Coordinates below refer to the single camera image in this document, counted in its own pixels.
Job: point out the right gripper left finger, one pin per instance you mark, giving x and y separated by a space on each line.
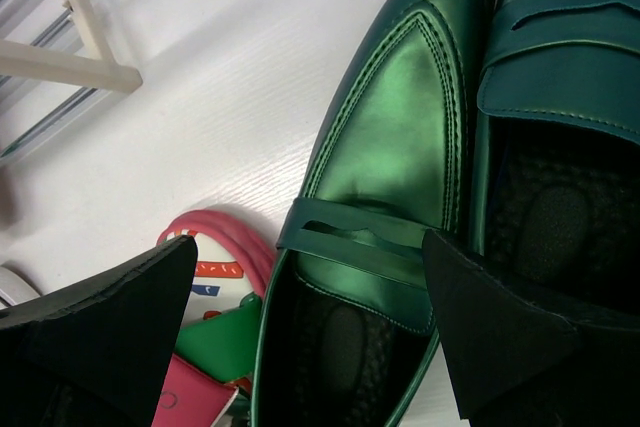
96 353

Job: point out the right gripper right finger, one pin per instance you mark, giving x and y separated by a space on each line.
519 354

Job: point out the green metallic loafer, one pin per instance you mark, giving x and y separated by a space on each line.
556 169
347 330

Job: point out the cream shoe shelf with rods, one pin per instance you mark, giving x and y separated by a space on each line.
57 62

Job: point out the right pink kids sandal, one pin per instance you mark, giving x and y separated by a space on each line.
209 379

